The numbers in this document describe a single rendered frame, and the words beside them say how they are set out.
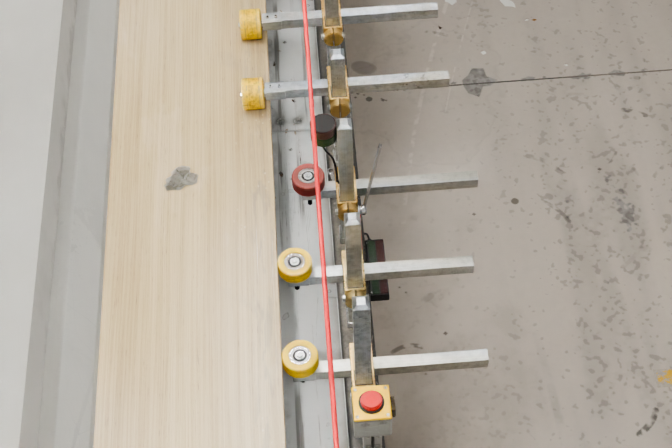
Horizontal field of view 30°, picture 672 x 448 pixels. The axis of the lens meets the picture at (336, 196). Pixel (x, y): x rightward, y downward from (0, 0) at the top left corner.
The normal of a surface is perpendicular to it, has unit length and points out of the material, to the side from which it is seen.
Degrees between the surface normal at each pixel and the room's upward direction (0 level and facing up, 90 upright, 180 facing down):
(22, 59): 0
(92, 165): 61
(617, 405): 0
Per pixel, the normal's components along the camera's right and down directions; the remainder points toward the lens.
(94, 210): 0.85, -0.37
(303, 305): -0.04, -0.62
